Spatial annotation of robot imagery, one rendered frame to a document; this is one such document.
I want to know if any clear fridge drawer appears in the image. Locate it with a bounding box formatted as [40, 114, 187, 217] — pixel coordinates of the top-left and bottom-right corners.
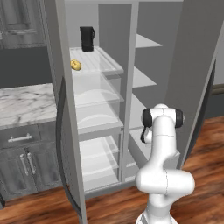
[73, 87, 124, 136]

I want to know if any white fridge side shelf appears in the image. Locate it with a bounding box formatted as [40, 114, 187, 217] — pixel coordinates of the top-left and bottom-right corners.
[135, 33, 163, 49]
[129, 93, 147, 130]
[132, 66, 158, 89]

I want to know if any grey wall cupboard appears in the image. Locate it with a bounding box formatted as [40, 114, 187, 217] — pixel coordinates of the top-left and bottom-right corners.
[0, 0, 48, 50]

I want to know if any grey cabinet drawer front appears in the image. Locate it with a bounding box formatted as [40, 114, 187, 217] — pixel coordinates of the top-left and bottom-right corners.
[0, 123, 42, 151]

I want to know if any ribbed glass fridge shelf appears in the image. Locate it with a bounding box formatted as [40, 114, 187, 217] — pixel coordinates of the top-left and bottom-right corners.
[69, 45, 125, 76]

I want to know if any black jug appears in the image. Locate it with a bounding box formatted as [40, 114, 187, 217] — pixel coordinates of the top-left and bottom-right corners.
[79, 25, 96, 53]

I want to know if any silver cabinet door handle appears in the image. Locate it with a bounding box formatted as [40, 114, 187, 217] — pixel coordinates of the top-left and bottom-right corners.
[19, 153, 30, 177]
[26, 151, 37, 176]

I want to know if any grey cabinet door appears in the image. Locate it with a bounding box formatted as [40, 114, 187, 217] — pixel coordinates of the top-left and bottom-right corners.
[26, 141, 63, 192]
[0, 148, 39, 200]

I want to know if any grey fridge door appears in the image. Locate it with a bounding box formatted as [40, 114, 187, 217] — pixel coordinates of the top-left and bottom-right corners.
[43, 0, 88, 224]
[163, 0, 224, 171]

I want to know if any clear freezer drawer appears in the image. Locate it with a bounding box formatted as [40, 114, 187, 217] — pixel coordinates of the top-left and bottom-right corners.
[78, 135, 121, 192]

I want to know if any grey left fridge door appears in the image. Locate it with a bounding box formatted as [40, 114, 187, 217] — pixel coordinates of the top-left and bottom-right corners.
[43, 0, 88, 224]

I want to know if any silver drawer handle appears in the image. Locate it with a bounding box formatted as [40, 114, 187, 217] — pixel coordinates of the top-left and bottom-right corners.
[7, 133, 33, 144]

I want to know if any grey fridge body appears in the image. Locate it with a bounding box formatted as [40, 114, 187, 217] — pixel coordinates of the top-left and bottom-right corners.
[64, 0, 186, 200]

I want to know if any yellow potato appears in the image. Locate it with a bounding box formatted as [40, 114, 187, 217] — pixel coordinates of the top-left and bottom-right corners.
[70, 59, 82, 72]

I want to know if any grey right fridge door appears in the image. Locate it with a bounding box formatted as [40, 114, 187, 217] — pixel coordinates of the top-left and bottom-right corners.
[163, 0, 224, 171]

